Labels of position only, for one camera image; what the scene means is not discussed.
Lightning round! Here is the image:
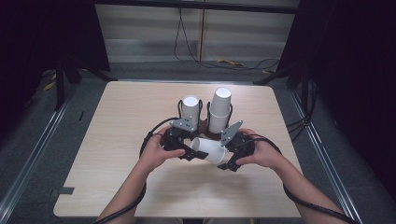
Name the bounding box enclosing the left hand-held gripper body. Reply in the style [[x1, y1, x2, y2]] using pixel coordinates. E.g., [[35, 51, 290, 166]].
[[160, 116, 194, 161]]

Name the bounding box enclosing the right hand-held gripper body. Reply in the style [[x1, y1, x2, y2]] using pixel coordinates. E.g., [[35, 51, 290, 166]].
[[220, 120, 256, 160]]

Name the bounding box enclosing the white paper cup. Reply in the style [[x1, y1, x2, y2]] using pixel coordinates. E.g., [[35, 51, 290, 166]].
[[181, 95, 201, 133], [190, 137, 229, 165], [207, 105, 233, 134], [210, 87, 233, 118]]

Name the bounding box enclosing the brown base wire cup rack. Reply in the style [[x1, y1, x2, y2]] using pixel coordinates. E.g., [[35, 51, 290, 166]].
[[177, 98, 234, 142]]

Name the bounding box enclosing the person's right hand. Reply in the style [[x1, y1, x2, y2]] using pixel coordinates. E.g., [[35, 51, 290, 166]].
[[234, 128, 285, 171]]

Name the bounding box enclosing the person's left hand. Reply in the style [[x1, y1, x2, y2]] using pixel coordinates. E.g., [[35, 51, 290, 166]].
[[137, 125, 187, 174]]

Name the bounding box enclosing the black metal stand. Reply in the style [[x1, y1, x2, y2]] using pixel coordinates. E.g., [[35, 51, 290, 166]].
[[252, 62, 312, 105], [55, 54, 118, 111]]

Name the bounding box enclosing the black metal bar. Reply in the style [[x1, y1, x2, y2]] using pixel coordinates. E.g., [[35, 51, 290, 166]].
[[93, 0, 301, 15]]

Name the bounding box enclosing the dark tape patch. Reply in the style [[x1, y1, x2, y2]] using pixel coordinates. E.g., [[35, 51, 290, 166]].
[[50, 187, 76, 197]]

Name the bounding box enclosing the black curtain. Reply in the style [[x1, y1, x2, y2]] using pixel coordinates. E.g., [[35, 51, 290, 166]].
[[278, 0, 396, 200], [0, 0, 110, 138]]

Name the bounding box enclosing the black floor cable bundle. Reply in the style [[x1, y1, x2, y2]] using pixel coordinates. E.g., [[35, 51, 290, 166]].
[[285, 78, 320, 143]]

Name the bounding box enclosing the metal floor rail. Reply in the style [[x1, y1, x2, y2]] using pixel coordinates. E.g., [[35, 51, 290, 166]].
[[289, 89, 362, 224], [0, 81, 82, 218]]

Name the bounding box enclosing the thin black wall cable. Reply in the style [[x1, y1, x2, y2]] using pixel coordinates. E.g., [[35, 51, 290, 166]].
[[173, 7, 281, 71]]

